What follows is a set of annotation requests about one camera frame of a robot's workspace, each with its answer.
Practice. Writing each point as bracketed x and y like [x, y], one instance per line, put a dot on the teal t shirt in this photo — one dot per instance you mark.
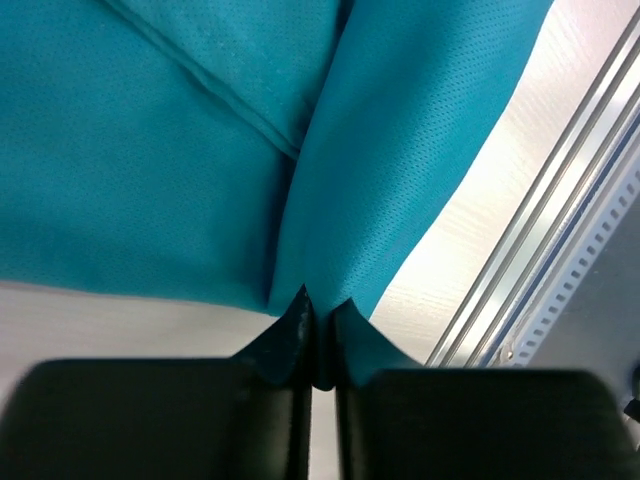
[235, 152]

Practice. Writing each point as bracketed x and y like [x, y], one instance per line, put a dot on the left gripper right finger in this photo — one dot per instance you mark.
[398, 419]

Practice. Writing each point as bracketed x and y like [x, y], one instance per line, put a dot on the aluminium front rail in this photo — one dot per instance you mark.
[585, 155]

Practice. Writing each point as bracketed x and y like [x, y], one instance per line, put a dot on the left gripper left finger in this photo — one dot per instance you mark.
[246, 416]

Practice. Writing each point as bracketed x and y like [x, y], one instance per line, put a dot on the white slotted cable duct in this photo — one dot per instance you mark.
[574, 269]

